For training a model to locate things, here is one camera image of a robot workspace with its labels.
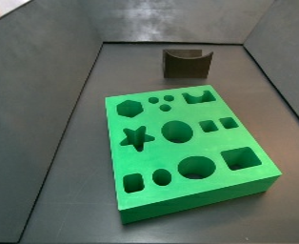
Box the dark grey curved fixture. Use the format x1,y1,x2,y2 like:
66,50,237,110
163,49,214,78

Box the green shape sorter block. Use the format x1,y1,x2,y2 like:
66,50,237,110
106,85,282,224

